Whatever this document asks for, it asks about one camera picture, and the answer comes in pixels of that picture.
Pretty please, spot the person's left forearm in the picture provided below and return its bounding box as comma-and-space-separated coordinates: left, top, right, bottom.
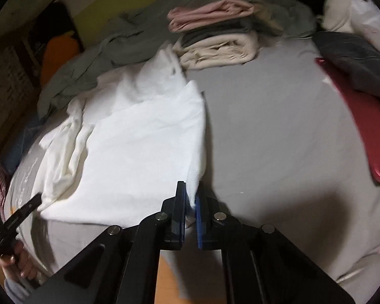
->
3, 277, 35, 304

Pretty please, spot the white shirt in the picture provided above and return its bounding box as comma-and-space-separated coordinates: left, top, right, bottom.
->
36, 43, 208, 229

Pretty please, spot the lattice wooden headboard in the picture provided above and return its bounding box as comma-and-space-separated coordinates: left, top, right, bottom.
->
0, 46, 40, 146

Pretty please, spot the red flat case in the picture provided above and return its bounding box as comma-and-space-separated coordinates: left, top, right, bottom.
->
315, 57, 380, 185

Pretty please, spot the grey-green blanket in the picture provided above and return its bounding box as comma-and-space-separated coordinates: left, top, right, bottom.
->
36, 0, 319, 118

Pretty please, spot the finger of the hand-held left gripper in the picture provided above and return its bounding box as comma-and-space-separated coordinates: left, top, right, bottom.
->
17, 193, 43, 219

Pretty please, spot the folded pink garment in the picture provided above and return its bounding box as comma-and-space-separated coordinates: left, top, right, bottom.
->
167, 0, 257, 33

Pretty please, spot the white cloth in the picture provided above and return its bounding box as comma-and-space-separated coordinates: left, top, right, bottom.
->
318, 0, 380, 51

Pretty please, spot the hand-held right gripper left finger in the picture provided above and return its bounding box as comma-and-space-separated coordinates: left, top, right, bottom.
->
25, 180, 187, 304

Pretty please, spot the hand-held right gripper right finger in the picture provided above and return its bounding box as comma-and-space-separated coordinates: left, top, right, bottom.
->
195, 180, 357, 304

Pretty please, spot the orange plush pillow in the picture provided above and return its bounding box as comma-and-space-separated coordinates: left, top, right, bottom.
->
40, 32, 80, 86

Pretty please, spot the folded cream garment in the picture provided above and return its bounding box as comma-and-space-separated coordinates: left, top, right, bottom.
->
173, 32, 260, 70

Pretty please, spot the blue pillow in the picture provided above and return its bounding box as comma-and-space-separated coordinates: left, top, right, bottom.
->
3, 114, 48, 178

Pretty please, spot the folded grey garment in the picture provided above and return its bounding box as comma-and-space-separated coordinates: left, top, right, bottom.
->
180, 19, 257, 46

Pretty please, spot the person's left hand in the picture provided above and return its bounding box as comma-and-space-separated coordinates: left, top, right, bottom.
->
0, 239, 39, 281

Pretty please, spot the dark grey cloth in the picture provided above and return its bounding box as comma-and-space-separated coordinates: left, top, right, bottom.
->
312, 31, 380, 103

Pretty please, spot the person's leg in cream pants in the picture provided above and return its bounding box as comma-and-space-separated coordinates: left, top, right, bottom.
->
336, 252, 380, 304

